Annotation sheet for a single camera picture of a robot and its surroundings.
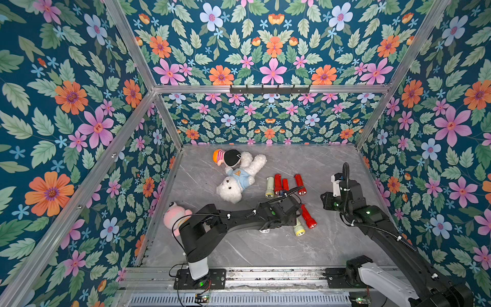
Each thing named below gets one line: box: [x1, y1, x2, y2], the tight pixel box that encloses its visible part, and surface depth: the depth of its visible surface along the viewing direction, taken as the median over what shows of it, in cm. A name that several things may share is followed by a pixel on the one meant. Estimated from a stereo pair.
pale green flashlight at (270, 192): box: [265, 176, 275, 199], surface depth 100 cm
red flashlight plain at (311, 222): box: [301, 204, 318, 229], surface depth 89 cm
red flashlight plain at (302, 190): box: [293, 173, 308, 196], surface depth 102 cm
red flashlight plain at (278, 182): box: [274, 173, 284, 193], surface depth 103 cm
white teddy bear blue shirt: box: [216, 151, 268, 205], surface depth 95 cm
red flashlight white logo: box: [281, 178, 290, 191], surface depth 100 cm
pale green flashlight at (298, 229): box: [293, 217, 306, 237], surface depth 85 cm
